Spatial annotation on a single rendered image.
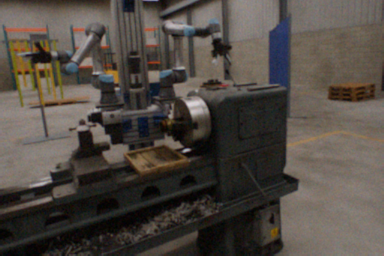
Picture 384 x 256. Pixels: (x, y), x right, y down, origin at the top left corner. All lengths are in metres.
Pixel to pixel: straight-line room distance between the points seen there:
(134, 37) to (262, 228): 1.81
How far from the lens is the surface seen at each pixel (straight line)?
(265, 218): 2.02
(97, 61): 2.36
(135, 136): 2.31
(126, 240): 1.62
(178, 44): 2.37
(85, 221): 1.54
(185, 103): 1.61
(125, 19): 2.45
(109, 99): 2.22
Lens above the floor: 1.47
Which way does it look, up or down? 11 degrees down
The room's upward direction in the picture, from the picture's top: 3 degrees counter-clockwise
